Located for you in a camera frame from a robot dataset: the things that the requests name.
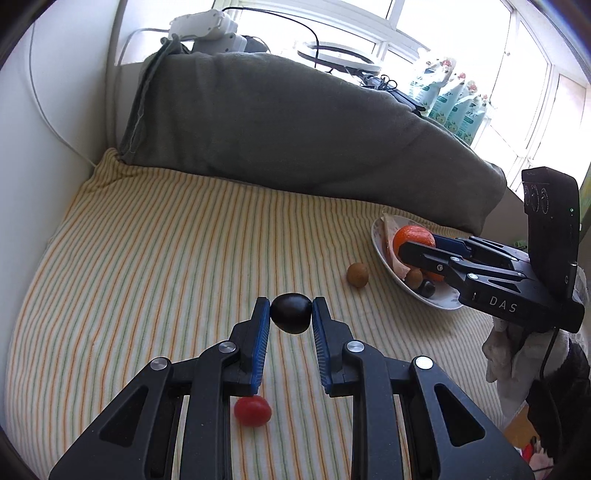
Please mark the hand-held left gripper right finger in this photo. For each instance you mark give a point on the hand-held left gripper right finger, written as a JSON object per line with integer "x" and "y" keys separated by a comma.
{"x": 323, "y": 341}

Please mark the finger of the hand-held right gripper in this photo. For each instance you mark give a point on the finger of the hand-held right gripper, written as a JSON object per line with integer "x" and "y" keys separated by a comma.
{"x": 455, "y": 244}
{"x": 431, "y": 261}

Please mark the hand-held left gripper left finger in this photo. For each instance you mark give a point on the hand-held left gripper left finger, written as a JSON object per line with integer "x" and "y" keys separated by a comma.
{"x": 261, "y": 341}

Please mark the small brown fruit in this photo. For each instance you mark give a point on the small brown fruit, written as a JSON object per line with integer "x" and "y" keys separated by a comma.
{"x": 413, "y": 278}
{"x": 358, "y": 275}

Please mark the small dark fruit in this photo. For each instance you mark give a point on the small dark fruit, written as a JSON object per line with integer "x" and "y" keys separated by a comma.
{"x": 427, "y": 289}

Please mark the peeled pomelo segment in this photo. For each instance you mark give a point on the peeled pomelo segment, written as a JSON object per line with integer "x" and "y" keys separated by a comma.
{"x": 396, "y": 264}

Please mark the white plate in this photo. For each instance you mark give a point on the white plate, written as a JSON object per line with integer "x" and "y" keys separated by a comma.
{"x": 434, "y": 299}

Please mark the dark plum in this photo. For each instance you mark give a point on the dark plum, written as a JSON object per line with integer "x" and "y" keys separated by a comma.
{"x": 290, "y": 314}

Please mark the person's right forearm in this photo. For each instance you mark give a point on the person's right forearm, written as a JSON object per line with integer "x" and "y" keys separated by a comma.
{"x": 561, "y": 401}

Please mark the person's right hand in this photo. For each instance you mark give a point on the person's right hand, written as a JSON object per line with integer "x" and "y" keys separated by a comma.
{"x": 512, "y": 350}

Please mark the small red tomato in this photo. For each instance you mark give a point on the small red tomato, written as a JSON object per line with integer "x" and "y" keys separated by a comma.
{"x": 251, "y": 411}

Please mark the floral print packet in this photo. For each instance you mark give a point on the floral print packet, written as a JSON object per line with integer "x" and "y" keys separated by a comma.
{"x": 449, "y": 99}
{"x": 465, "y": 115}
{"x": 478, "y": 127}
{"x": 427, "y": 85}

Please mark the striped blanket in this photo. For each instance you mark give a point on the striped blanket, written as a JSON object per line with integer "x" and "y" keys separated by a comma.
{"x": 175, "y": 240}

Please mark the dark object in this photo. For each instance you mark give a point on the dark object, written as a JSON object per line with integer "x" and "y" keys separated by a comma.
{"x": 392, "y": 92}

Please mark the grey pillow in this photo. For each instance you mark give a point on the grey pillow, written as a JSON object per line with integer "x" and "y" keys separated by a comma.
{"x": 295, "y": 120}

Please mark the pink red object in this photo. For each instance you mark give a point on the pink red object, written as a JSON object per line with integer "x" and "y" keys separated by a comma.
{"x": 535, "y": 454}

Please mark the white device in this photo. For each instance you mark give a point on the white device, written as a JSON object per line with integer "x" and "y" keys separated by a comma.
{"x": 207, "y": 27}

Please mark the white window frame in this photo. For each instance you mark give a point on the white window frame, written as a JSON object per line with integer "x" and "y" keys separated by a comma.
{"x": 461, "y": 41}

